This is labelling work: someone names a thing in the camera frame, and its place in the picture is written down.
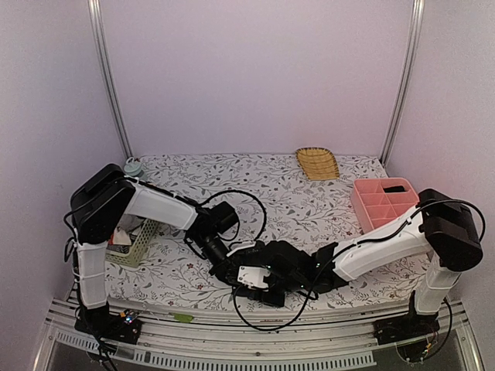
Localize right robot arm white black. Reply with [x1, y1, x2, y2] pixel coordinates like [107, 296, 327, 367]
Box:
[238, 189, 486, 337]

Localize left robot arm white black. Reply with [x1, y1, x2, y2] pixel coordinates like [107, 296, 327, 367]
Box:
[70, 164, 240, 335]

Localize green tape piece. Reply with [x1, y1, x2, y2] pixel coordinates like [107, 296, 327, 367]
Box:
[172, 313, 194, 323]

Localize floral tablecloth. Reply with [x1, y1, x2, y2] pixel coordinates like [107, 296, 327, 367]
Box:
[83, 153, 436, 312]

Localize cream perforated laundry basket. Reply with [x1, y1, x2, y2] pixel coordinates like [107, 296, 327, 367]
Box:
[105, 220, 159, 268]

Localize pink divided organizer box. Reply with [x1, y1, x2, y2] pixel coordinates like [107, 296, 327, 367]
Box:
[350, 177, 432, 257]

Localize yellow woven bamboo tray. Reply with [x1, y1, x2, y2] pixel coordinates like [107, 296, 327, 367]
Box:
[295, 147, 340, 181]

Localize mint lidded glass jar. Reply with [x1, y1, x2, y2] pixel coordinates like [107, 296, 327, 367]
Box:
[123, 157, 147, 181]

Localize right black camera cable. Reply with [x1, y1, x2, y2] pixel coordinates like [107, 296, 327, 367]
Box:
[231, 266, 322, 332]

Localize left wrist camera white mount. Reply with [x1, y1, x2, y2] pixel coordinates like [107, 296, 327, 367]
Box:
[226, 241, 257, 257]

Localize left black braided cable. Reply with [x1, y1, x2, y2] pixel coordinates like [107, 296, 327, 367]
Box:
[200, 189, 268, 248]

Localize aluminium front rail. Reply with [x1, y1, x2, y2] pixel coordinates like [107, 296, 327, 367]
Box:
[34, 298, 485, 370]

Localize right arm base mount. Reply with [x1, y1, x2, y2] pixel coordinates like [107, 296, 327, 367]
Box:
[373, 311, 440, 345]

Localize right aluminium frame post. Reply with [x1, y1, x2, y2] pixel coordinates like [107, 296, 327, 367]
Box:
[380, 0, 425, 168]

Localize aluminium frame post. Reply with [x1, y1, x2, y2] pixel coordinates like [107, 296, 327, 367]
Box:
[87, 0, 134, 158]
[380, 0, 425, 168]

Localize left aluminium frame post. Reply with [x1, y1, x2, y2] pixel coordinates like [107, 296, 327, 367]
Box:
[87, 0, 134, 158]

